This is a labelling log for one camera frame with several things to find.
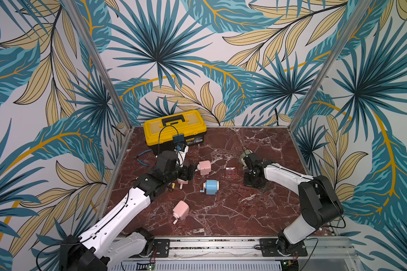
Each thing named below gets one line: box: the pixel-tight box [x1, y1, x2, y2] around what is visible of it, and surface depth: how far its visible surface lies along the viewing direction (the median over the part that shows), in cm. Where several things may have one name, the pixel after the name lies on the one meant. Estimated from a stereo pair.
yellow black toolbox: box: [143, 110, 208, 156], surface depth 100 cm
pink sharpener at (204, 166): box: [195, 160, 212, 176], surface depth 94 cm
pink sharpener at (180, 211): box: [172, 199, 190, 225], surface depth 79 cm
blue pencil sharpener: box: [199, 179, 220, 195], surface depth 87 cm
